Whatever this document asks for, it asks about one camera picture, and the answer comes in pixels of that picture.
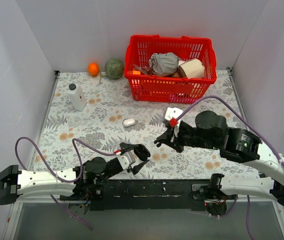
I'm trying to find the white earbud charging case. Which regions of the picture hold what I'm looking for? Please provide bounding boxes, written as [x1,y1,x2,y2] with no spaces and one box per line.
[122,118,136,128]

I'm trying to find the clear plastic snack wrapper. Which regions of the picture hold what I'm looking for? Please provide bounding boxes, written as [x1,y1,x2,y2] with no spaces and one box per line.
[133,64,153,76]

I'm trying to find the green melon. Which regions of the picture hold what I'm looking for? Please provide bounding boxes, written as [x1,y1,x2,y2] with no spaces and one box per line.
[99,58,125,82]

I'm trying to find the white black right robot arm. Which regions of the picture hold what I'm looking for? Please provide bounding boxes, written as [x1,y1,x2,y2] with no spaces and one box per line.
[154,110,284,206]

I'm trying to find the crumpled grey bag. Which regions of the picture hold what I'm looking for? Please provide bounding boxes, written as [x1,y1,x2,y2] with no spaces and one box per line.
[149,52,180,77]

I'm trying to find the red plastic shopping basket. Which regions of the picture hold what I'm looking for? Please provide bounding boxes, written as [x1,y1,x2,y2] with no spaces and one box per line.
[124,35,217,104]

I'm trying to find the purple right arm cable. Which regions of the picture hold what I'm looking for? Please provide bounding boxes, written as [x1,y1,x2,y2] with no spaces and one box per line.
[175,95,284,240]

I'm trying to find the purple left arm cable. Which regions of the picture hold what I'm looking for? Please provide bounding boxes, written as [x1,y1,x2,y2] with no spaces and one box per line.
[14,136,121,230]

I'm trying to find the orange fruit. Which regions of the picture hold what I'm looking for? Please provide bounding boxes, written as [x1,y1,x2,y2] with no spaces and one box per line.
[87,62,100,76]

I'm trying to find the beige paper roll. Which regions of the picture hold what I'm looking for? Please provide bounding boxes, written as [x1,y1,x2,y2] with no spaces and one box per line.
[177,58,205,79]

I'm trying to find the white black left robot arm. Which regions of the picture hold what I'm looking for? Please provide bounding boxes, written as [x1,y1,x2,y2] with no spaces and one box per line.
[0,142,151,206]

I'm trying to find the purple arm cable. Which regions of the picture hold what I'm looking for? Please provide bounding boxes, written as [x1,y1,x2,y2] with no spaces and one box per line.
[175,95,284,240]
[14,136,121,230]

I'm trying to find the white bottle black cap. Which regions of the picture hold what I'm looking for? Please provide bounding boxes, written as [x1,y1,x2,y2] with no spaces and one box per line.
[67,83,87,112]

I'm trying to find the floral patterned table mat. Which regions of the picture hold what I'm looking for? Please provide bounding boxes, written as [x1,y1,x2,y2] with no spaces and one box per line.
[31,72,259,179]

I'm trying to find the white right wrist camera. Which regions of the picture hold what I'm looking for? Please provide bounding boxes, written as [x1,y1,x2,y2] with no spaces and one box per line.
[163,107,183,137]

